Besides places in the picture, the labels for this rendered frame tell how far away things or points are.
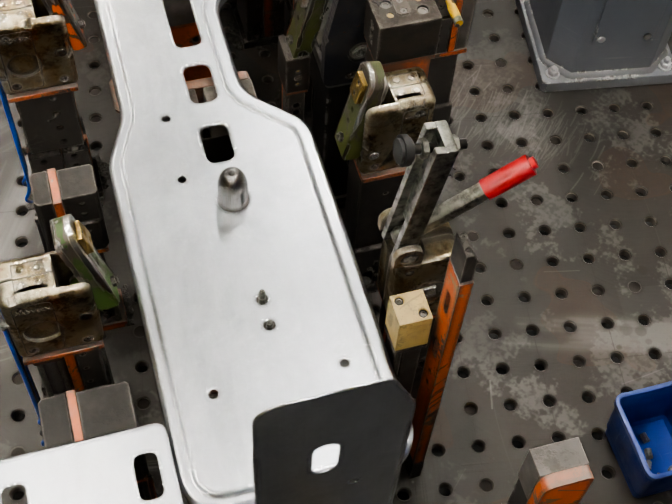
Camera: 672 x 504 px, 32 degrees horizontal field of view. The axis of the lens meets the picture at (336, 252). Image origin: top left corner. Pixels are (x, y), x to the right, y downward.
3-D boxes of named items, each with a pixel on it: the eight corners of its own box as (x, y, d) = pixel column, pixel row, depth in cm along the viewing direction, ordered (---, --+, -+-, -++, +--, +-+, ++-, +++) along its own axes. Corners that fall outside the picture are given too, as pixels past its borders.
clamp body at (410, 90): (323, 250, 156) (334, 64, 125) (404, 232, 158) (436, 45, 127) (342, 308, 151) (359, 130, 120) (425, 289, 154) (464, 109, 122)
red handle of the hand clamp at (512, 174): (382, 219, 115) (523, 139, 110) (392, 227, 116) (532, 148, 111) (395, 254, 113) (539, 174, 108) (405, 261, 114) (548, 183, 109)
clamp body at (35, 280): (34, 398, 143) (-30, 246, 114) (129, 376, 145) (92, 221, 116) (45, 465, 138) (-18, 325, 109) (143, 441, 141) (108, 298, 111)
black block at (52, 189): (51, 301, 150) (6, 166, 125) (133, 283, 152) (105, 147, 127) (60, 355, 146) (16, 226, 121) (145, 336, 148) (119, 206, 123)
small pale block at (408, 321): (363, 445, 141) (387, 295, 110) (391, 439, 142) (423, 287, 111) (372, 472, 139) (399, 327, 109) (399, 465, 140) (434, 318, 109)
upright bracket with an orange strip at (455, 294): (402, 456, 141) (455, 230, 98) (412, 453, 141) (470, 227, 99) (409, 478, 139) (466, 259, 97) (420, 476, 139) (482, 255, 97)
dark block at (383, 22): (346, 215, 159) (365, -7, 123) (395, 204, 160) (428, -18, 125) (356, 245, 156) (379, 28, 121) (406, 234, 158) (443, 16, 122)
